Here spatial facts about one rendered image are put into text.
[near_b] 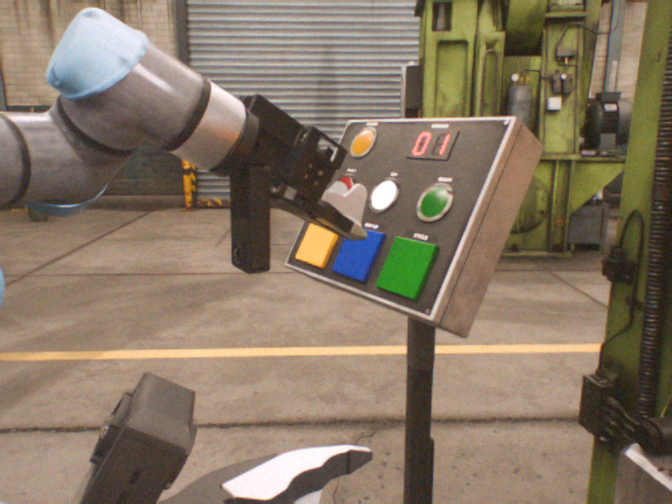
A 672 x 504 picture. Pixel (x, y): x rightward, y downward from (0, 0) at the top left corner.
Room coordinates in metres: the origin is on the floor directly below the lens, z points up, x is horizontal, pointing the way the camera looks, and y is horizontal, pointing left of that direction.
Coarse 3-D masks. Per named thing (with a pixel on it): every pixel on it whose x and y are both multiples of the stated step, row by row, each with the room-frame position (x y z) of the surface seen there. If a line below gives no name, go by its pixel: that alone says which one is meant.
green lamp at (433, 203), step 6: (432, 192) 0.72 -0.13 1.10; (438, 192) 0.72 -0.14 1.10; (444, 192) 0.71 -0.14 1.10; (426, 198) 0.73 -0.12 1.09; (432, 198) 0.72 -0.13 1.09; (438, 198) 0.71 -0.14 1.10; (444, 198) 0.70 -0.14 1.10; (426, 204) 0.72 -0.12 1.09; (432, 204) 0.71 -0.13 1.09; (438, 204) 0.70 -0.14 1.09; (444, 204) 0.70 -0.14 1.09; (426, 210) 0.71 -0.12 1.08; (432, 210) 0.71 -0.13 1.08; (438, 210) 0.70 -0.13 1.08; (426, 216) 0.71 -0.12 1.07; (432, 216) 0.70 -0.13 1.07
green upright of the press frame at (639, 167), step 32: (640, 64) 0.73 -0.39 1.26; (640, 96) 0.72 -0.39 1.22; (640, 128) 0.72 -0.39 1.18; (640, 160) 0.71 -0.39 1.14; (640, 192) 0.70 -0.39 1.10; (640, 256) 0.69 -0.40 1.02; (640, 288) 0.68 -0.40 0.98; (608, 320) 0.73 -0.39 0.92; (640, 320) 0.68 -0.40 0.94; (608, 352) 0.73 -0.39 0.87; (608, 480) 0.70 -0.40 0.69
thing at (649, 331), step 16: (656, 144) 0.66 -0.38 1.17; (656, 160) 0.66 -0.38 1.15; (656, 176) 0.65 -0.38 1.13; (656, 192) 0.65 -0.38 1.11; (656, 208) 0.65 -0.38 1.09; (656, 224) 0.65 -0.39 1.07; (656, 240) 0.64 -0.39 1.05; (656, 256) 0.64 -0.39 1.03; (656, 272) 0.64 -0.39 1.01; (656, 288) 0.64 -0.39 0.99; (656, 304) 0.64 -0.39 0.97; (656, 320) 0.64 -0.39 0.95; (656, 336) 0.63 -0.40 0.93; (640, 352) 0.65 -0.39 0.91; (656, 352) 0.63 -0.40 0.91; (640, 368) 0.64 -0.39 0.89; (656, 368) 0.64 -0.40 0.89; (640, 384) 0.64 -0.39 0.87; (640, 400) 0.63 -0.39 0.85; (640, 416) 0.63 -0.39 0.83
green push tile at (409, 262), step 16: (400, 240) 0.71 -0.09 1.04; (400, 256) 0.70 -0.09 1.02; (416, 256) 0.68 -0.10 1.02; (432, 256) 0.66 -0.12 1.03; (384, 272) 0.70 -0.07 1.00; (400, 272) 0.68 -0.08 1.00; (416, 272) 0.66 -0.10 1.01; (384, 288) 0.69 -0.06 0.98; (400, 288) 0.67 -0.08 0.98; (416, 288) 0.65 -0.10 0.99
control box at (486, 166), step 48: (384, 144) 0.86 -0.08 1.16; (432, 144) 0.78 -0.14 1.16; (480, 144) 0.71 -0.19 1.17; (528, 144) 0.72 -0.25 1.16; (480, 192) 0.67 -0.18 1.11; (384, 240) 0.74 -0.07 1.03; (432, 240) 0.68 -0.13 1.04; (480, 240) 0.66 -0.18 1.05; (336, 288) 0.85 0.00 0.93; (432, 288) 0.64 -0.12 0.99; (480, 288) 0.67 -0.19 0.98
